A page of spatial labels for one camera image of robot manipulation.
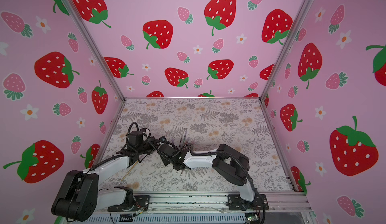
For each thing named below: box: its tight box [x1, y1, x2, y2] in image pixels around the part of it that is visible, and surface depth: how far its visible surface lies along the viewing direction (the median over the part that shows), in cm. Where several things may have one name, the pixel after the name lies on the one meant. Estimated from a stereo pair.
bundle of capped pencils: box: [178, 135, 190, 151], surface depth 100 cm
